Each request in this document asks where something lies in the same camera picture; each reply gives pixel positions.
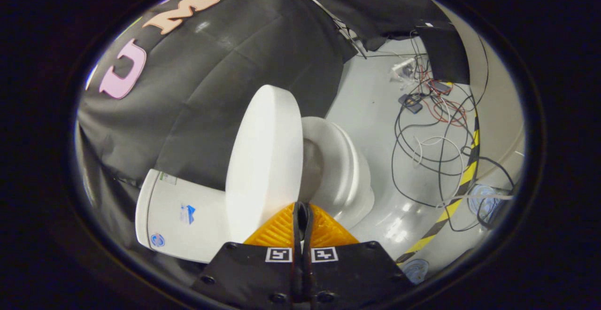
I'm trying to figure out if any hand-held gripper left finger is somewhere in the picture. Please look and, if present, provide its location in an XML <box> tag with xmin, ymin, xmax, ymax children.
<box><xmin>192</xmin><ymin>201</ymin><xmax>303</xmax><ymax>310</ymax></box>

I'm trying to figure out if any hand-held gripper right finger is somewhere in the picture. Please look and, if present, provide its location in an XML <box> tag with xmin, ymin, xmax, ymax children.
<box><xmin>301</xmin><ymin>201</ymin><xmax>415</xmax><ymax>309</ymax></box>

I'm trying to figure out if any white toilet lid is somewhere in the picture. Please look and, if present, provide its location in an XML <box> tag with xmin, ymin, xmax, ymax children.
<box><xmin>225</xmin><ymin>85</ymin><xmax>304</xmax><ymax>244</ymax></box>

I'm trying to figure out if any white toilet seat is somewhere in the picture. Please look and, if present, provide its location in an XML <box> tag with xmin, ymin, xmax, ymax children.
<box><xmin>300</xmin><ymin>116</ymin><xmax>361</xmax><ymax>208</ymax></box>

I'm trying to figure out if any white toilet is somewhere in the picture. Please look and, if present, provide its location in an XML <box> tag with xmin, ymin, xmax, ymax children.
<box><xmin>135</xmin><ymin>116</ymin><xmax>376</xmax><ymax>264</ymax></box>

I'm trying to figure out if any white toilet tank cover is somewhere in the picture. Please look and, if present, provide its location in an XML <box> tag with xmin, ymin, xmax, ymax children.
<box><xmin>135</xmin><ymin>169</ymin><xmax>162</xmax><ymax>250</ymax></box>

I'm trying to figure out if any clear tape roll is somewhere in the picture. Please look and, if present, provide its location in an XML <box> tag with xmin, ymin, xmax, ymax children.
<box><xmin>468</xmin><ymin>184</ymin><xmax>505</xmax><ymax>219</ymax></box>
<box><xmin>403</xmin><ymin>258</ymin><xmax>430</xmax><ymax>285</ymax></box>

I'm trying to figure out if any black power adapter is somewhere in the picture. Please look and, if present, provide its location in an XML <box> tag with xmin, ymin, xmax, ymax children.
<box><xmin>398</xmin><ymin>93</ymin><xmax>424</xmax><ymax>115</ymax></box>

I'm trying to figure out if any black backdrop cloth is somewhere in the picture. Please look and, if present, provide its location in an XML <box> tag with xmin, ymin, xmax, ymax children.
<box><xmin>75</xmin><ymin>0</ymin><xmax>451</xmax><ymax>278</ymax></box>

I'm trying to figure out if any yellow black hazard tape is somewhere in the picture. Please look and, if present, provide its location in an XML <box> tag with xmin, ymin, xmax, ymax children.
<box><xmin>396</xmin><ymin>112</ymin><xmax>481</xmax><ymax>264</ymax></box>

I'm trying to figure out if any clear plastic bag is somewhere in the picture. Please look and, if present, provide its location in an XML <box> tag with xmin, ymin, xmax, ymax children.
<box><xmin>389</xmin><ymin>58</ymin><xmax>417</xmax><ymax>84</ymax></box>

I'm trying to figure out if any thin black light stand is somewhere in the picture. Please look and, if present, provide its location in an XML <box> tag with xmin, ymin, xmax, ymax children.
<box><xmin>300</xmin><ymin>0</ymin><xmax>369</xmax><ymax>61</ymax></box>

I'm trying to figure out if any black box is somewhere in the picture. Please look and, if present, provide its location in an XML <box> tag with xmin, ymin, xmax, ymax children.
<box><xmin>417</xmin><ymin>20</ymin><xmax>470</xmax><ymax>85</ymax></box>

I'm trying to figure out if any tangle of black cables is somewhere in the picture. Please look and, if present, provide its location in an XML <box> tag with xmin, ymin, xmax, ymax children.
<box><xmin>391</xmin><ymin>31</ymin><xmax>517</xmax><ymax>233</ymax></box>

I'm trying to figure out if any white cable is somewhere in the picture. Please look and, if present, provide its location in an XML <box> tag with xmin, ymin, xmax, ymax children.
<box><xmin>412</xmin><ymin>135</ymin><xmax>466</xmax><ymax>200</ymax></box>

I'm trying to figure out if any red cable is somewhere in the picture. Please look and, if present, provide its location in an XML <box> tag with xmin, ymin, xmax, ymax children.
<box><xmin>420</xmin><ymin>63</ymin><xmax>469</xmax><ymax>128</ymax></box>

